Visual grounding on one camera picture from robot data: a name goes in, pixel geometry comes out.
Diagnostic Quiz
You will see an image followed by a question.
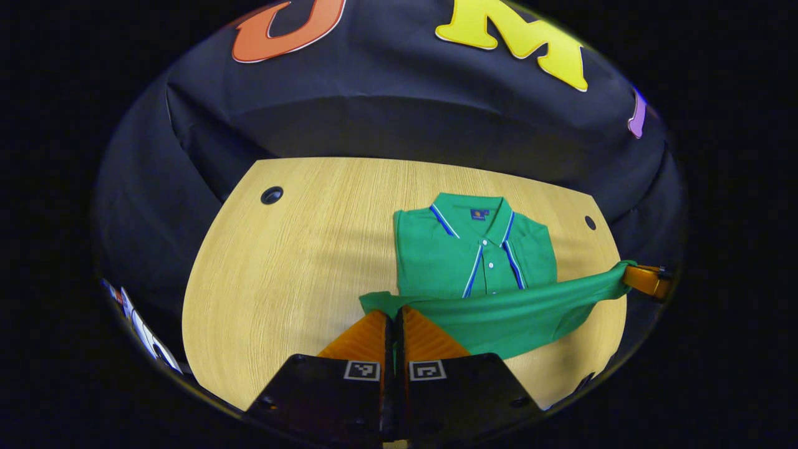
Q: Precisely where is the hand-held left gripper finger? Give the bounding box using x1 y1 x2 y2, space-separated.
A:
397 306 543 449
245 309 397 449

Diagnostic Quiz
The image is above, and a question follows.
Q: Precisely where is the green polo T-shirt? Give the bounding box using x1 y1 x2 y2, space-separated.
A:
358 192 637 360

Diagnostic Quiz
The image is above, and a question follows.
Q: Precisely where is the white printed sheet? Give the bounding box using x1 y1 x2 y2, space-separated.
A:
102 278 183 375

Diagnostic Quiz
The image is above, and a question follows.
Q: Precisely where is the black backdrop cloth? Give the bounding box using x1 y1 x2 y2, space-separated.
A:
94 0 686 375

